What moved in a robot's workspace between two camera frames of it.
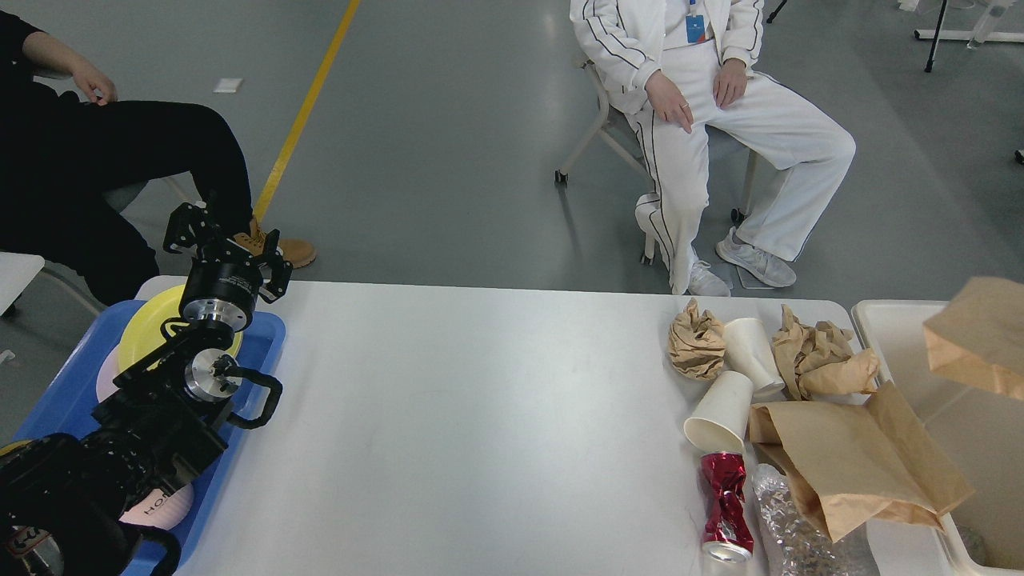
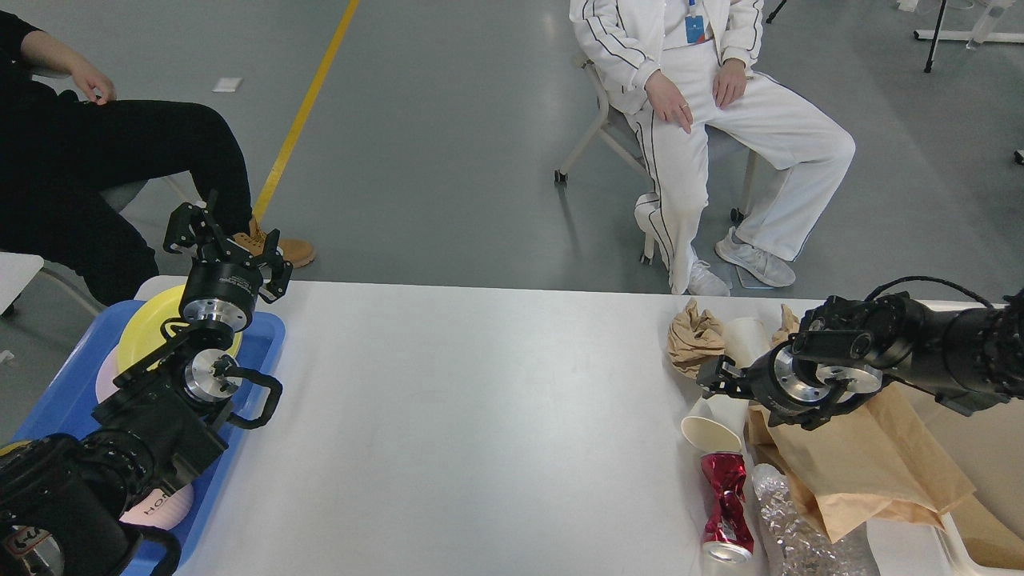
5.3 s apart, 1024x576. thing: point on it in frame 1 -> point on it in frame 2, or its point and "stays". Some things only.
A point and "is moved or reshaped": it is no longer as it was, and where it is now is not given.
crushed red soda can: (727, 532) stays
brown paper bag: (978, 334) is moved or reshaped
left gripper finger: (189, 227) stays
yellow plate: (143, 335) stays
